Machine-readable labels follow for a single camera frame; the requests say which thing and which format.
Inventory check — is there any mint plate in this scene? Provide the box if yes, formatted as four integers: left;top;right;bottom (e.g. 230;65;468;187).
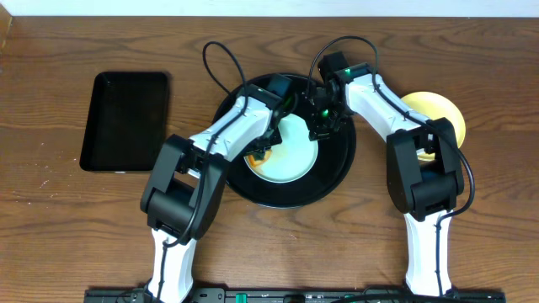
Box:
244;114;318;183

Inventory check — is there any orange green scrubbing sponge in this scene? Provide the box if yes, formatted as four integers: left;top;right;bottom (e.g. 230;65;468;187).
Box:
246;149;272;167

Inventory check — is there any yellow plate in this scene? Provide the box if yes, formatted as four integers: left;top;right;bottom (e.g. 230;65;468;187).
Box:
402;92;466;147

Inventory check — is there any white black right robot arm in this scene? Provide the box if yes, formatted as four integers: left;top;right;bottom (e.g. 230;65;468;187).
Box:
305;52;464;297

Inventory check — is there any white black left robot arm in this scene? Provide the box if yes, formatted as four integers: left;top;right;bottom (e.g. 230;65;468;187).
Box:
141;74;294;302

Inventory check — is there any rectangular black tray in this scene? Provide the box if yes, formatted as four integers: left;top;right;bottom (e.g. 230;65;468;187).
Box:
79;71;170;172

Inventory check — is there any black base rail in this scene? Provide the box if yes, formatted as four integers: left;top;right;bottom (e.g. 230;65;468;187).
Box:
83;286;506;303

